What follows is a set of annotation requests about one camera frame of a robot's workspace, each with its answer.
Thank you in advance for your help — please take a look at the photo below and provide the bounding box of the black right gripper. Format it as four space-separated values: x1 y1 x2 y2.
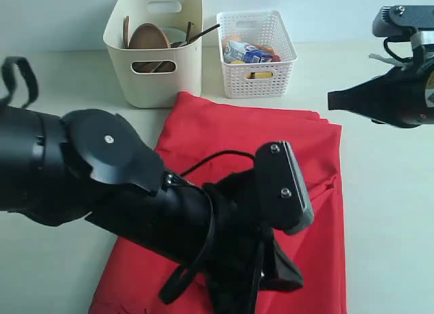
327 49 433 128

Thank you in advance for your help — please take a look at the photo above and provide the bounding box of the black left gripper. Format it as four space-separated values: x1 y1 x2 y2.
203 171 304 313

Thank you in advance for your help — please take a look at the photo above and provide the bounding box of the blue white milk carton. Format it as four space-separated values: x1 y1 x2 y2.
223 40 273 63

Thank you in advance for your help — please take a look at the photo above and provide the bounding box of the wooden chopstick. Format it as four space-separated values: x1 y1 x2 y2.
185 21 193 45
186 24 220 44

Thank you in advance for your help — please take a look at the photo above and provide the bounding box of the red table cloth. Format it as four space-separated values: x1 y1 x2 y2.
89 92 347 313

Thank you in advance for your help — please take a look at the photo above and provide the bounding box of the pale green ceramic bowl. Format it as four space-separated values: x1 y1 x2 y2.
161 27 186 44

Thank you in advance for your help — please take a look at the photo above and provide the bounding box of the brown wooden plate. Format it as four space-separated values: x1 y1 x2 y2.
128 23 175 73

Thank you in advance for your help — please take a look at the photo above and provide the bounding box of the wooden spoon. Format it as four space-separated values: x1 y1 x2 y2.
123 16 130 49

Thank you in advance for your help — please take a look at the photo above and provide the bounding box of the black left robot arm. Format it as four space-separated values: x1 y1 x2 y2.
1 56 312 313

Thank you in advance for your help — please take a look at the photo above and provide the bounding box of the white perforated plastic basket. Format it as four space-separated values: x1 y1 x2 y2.
216 10 297 98

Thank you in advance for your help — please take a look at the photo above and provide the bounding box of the cream plastic bin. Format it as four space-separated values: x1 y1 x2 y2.
103 0 203 108

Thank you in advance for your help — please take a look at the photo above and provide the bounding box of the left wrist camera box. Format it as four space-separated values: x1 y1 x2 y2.
254 141 315 235

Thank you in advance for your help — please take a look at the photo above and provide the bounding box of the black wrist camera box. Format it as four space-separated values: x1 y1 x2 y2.
372 5 433 47

